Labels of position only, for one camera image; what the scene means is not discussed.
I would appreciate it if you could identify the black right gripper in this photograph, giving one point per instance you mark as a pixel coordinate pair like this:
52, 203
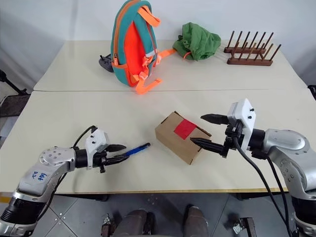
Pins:
232, 138

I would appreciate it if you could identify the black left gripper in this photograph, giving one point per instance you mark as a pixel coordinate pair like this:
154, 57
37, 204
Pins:
103, 160

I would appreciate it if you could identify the blue pen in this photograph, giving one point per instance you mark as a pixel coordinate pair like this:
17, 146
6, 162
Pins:
138, 148

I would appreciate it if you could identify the brown cardboard box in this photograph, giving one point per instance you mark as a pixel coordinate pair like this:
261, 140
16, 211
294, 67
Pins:
172, 145

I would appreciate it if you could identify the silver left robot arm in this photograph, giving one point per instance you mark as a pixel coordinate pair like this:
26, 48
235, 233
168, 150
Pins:
49, 158

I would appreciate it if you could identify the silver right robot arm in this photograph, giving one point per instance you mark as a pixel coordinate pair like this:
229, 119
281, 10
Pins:
284, 140

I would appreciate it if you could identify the dark rounded shape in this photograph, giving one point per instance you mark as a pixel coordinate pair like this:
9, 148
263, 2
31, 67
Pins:
196, 222
132, 224

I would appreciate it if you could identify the brown wooden peg rack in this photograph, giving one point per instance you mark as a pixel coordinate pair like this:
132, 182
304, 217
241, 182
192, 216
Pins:
249, 62

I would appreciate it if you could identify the black remote controller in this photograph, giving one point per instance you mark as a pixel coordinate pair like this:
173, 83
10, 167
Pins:
106, 64

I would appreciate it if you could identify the green cloth bag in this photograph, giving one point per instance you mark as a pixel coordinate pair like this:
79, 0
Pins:
200, 42

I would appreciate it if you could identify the teal and orange backpack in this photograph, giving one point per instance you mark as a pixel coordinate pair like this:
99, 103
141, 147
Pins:
133, 49

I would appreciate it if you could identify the black object at table edge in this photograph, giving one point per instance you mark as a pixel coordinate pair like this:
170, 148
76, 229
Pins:
312, 91

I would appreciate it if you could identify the black tripod stand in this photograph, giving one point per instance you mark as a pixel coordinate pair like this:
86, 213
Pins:
10, 85

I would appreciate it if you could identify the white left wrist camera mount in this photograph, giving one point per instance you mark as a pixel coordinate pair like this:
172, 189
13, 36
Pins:
97, 142

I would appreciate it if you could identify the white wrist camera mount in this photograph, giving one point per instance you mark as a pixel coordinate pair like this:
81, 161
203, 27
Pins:
97, 142
244, 116

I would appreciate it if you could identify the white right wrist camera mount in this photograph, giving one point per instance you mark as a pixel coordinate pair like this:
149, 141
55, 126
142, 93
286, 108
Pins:
244, 116

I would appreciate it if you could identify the metal caster bracket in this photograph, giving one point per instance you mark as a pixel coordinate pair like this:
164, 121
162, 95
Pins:
243, 225
108, 224

